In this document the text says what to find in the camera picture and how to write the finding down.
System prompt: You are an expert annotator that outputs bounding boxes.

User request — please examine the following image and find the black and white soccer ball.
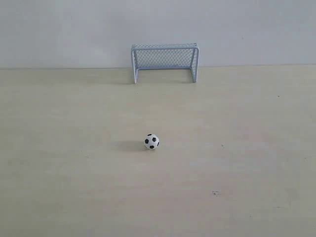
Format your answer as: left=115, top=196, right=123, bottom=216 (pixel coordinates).
left=144, top=134, right=159, bottom=150

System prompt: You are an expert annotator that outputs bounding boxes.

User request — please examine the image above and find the small white soccer goal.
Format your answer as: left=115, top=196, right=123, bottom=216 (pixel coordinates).
left=130, top=43, right=200, bottom=83

